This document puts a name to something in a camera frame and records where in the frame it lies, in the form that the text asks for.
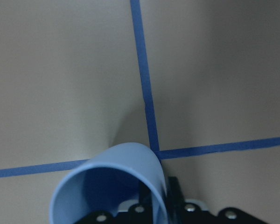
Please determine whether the blue cup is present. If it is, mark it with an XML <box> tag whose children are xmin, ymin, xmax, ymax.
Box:
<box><xmin>49</xmin><ymin>143</ymin><xmax>169</xmax><ymax>224</ymax></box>

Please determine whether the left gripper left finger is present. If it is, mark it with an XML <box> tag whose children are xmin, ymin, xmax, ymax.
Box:
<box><xmin>138</xmin><ymin>181</ymin><xmax>152</xmax><ymax>205</ymax></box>

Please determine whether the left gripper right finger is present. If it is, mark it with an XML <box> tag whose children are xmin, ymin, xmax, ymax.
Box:
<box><xmin>166</xmin><ymin>176</ymin><xmax>184</xmax><ymax>224</ymax></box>

